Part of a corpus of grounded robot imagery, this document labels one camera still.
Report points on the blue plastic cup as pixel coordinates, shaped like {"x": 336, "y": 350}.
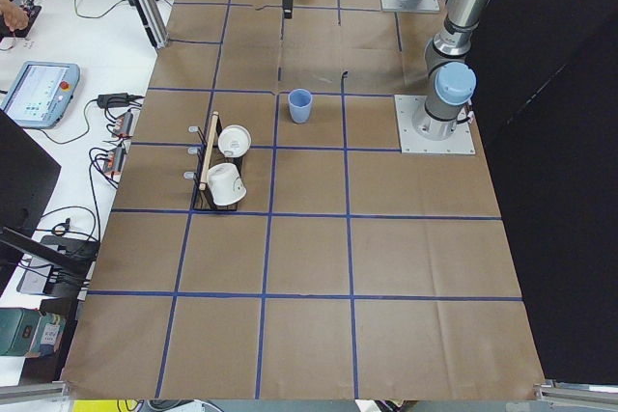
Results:
{"x": 300, "y": 105}

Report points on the white smiley cup far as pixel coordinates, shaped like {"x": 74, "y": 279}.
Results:
{"x": 234, "y": 141}

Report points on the white smiley cup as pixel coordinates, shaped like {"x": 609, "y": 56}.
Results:
{"x": 225, "y": 184}
{"x": 234, "y": 141}

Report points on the white smiley cup near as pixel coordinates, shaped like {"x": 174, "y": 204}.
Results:
{"x": 225, "y": 184}

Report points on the person hand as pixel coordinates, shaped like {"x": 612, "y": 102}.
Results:
{"x": 14, "y": 17}

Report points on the black power adapter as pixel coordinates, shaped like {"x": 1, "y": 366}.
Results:
{"x": 116, "y": 100}

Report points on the grey usb hub upper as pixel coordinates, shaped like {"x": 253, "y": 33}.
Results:
{"x": 122, "y": 126}

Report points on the grey usb hub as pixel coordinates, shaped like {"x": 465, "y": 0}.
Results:
{"x": 114, "y": 161}
{"x": 122, "y": 126}

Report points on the grey usb hub lower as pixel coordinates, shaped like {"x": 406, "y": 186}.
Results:
{"x": 114, "y": 161}

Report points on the brown paper table cover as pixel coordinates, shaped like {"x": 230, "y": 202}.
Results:
{"x": 349, "y": 270}

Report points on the teach pendant tablet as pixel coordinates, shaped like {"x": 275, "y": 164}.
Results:
{"x": 41, "y": 93}

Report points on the black monitor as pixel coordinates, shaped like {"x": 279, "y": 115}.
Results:
{"x": 28, "y": 178}

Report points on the black docking station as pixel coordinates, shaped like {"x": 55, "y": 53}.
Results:
{"x": 59, "y": 265}

